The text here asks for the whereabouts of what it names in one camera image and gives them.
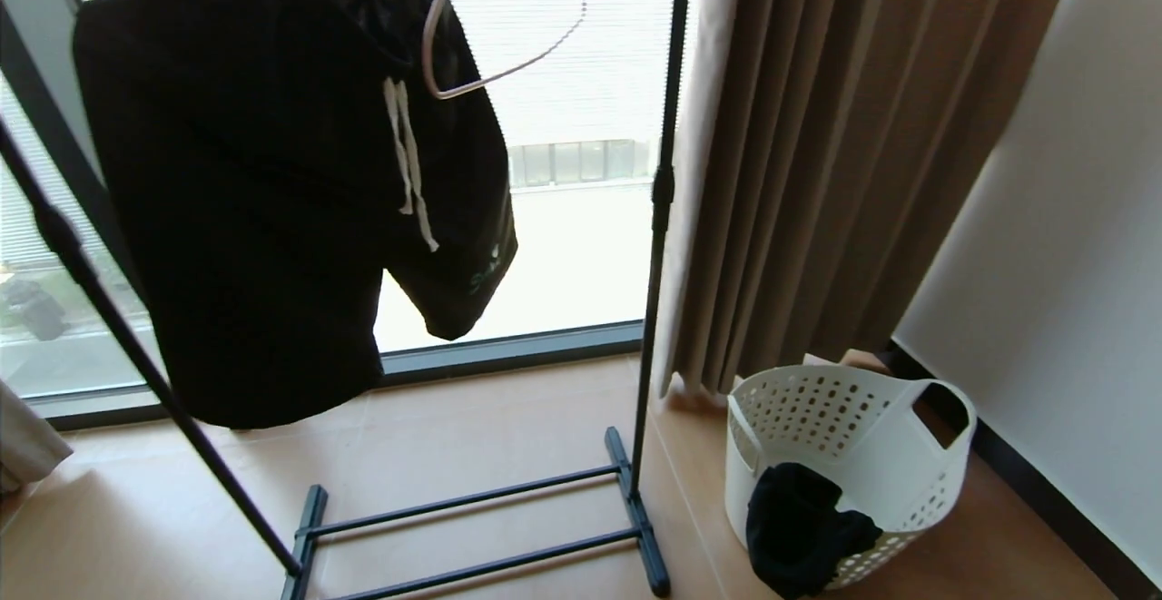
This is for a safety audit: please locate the pink clothes hanger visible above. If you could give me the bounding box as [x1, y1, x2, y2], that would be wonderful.
[420, 0, 589, 101]

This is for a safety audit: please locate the black garment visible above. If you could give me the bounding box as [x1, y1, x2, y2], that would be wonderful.
[73, 0, 520, 431]
[746, 462, 884, 600]

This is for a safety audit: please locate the black clothes rack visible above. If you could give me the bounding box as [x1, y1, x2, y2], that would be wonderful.
[0, 0, 698, 600]

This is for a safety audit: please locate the white laundry basket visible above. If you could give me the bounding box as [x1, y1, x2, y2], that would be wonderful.
[724, 364, 979, 590]

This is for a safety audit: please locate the window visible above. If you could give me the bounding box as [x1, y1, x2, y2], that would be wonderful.
[0, 0, 698, 430]

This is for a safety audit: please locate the brown curtain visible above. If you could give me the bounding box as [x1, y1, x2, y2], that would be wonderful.
[0, 378, 75, 497]
[654, 0, 1083, 403]

